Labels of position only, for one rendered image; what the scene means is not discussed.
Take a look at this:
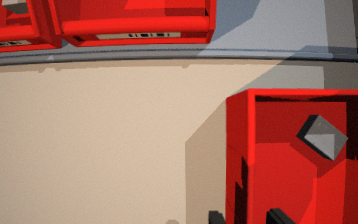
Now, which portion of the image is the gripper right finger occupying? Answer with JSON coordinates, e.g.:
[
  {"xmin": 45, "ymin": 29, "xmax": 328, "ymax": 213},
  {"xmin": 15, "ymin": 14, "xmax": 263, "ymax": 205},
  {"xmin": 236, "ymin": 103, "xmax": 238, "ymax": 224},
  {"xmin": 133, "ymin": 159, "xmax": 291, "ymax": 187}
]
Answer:
[{"xmin": 266, "ymin": 208, "xmax": 296, "ymax": 224}]

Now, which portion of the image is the red open-front bin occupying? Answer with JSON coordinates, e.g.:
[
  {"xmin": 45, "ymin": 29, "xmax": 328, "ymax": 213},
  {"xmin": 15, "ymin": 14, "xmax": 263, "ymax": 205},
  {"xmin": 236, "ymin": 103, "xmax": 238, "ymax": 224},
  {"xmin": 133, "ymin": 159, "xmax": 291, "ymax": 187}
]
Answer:
[
  {"xmin": 0, "ymin": 0, "xmax": 62, "ymax": 53},
  {"xmin": 225, "ymin": 89, "xmax": 358, "ymax": 224},
  {"xmin": 48, "ymin": 0, "xmax": 217, "ymax": 46}
]

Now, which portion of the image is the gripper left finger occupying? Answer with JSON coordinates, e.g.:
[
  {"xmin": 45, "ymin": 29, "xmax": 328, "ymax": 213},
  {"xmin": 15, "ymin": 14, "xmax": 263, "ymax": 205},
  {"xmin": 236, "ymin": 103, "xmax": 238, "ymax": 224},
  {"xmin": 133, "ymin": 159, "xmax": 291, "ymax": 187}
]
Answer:
[{"xmin": 208, "ymin": 211, "xmax": 226, "ymax": 224}]

